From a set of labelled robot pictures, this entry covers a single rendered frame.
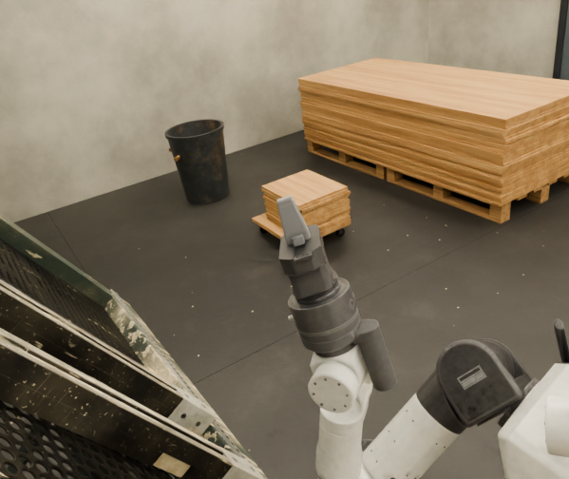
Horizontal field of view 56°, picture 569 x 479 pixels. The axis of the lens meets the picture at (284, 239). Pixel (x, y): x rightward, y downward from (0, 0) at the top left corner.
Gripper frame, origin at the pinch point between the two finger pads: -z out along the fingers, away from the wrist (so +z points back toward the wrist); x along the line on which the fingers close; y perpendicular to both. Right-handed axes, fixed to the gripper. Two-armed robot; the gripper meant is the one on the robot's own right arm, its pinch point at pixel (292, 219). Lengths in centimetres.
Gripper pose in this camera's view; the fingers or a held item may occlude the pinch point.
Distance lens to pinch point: 69.9
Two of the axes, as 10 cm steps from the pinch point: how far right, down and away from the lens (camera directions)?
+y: -9.4, 3.1, 1.3
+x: -0.2, 3.1, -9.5
